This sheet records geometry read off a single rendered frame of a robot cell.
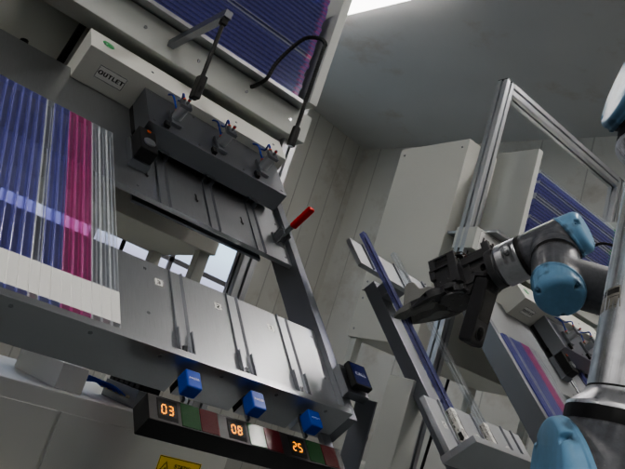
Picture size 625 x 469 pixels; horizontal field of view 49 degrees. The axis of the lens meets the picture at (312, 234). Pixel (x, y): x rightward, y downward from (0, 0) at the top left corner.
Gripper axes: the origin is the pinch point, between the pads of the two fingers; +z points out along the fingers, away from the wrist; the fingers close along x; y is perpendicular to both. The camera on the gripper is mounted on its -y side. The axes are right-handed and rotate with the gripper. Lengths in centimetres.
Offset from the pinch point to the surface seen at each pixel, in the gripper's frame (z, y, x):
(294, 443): 8.3, -25.3, 24.6
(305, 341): 12.6, -4.2, 14.1
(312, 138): 200, 359, -270
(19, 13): 42, 66, 63
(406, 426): 9.0, -15.2, -9.9
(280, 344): 12.5, -6.9, 21.1
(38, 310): 13, -16, 64
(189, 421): 10, -25, 43
